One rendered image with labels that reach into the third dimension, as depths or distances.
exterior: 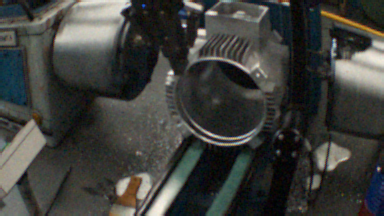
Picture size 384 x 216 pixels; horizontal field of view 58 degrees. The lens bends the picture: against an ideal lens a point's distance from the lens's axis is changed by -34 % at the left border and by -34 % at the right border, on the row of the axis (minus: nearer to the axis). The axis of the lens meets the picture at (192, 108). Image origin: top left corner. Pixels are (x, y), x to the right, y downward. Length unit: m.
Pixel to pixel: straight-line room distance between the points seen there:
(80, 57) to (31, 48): 0.18
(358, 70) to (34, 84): 0.77
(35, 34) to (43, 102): 0.19
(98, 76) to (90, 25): 0.12
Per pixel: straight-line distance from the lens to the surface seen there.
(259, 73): 0.76
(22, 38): 1.04
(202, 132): 0.86
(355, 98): 0.80
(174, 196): 0.77
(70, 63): 0.96
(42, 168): 1.06
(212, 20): 0.84
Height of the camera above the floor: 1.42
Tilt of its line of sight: 30 degrees down
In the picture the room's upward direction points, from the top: 1 degrees counter-clockwise
